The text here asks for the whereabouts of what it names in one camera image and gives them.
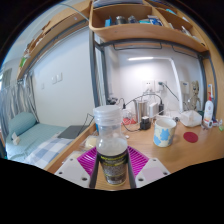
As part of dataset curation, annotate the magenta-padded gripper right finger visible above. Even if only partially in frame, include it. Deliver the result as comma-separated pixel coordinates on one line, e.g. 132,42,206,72
126,145,172,189

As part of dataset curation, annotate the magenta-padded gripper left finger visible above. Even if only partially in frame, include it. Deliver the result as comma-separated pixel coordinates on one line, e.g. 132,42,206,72
54,146,101,190

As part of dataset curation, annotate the clear bottle with dark label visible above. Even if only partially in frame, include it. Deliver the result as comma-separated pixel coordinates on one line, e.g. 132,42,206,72
93,105,130,187

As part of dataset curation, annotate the dark flat tablet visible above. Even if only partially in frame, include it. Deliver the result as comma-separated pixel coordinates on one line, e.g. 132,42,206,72
57,124,88,140

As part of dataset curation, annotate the white mug with blue patches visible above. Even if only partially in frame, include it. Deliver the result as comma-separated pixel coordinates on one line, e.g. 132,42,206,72
152,117,178,148

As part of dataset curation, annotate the bed with checked blanket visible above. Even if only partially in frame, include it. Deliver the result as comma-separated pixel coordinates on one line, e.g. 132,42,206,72
4,123,74,169

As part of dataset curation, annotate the small black cube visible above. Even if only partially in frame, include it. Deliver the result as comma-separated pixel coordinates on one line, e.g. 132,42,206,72
139,115,151,131

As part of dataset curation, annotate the flat round red coaster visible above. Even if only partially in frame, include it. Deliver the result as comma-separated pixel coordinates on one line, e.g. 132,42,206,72
182,131,199,144

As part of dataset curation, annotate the white power adapter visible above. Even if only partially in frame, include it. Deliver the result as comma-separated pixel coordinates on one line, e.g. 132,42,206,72
148,101,159,118

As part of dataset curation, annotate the steel tumbler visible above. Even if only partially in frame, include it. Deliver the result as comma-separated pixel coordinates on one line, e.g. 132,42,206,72
135,98,149,123

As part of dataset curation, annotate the white tissue pack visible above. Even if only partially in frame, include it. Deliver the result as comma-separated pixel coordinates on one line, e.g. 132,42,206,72
179,109,203,128

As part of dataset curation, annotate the teal pillow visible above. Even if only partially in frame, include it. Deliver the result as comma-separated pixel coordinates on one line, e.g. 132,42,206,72
7,111,38,138

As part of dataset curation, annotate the white pump bottle, red pump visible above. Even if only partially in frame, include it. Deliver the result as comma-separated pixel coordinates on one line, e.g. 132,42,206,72
203,83,215,128

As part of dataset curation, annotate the white desk lamp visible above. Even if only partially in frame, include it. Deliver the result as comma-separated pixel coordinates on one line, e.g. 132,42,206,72
127,55,185,113

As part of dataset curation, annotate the wooden shelf unit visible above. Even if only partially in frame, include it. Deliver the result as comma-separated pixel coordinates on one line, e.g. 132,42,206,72
89,0,211,54

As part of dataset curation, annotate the wooden bunk side shelf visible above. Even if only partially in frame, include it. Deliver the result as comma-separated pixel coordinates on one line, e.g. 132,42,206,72
16,0,94,81

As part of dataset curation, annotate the black power cable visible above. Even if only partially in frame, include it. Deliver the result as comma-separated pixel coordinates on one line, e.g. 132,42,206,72
159,81,181,101

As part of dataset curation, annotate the white wall box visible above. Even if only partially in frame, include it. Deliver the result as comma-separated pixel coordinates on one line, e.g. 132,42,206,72
179,80,190,96

